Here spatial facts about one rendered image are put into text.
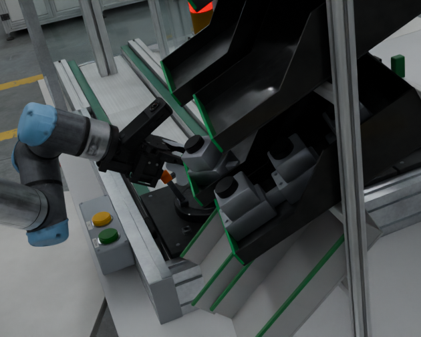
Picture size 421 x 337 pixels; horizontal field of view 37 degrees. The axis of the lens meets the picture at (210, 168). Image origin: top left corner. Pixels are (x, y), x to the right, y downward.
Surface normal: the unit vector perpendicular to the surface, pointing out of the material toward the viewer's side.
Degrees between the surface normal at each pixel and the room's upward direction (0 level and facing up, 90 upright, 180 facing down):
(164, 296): 90
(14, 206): 102
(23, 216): 112
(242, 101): 25
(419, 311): 0
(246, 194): 90
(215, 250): 45
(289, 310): 90
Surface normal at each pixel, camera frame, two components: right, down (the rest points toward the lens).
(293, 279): -0.80, -0.44
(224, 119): -0.56, -0.67
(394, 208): 0.34, 0.43
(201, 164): -0.47, 0.74
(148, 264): -0.17, -0.85
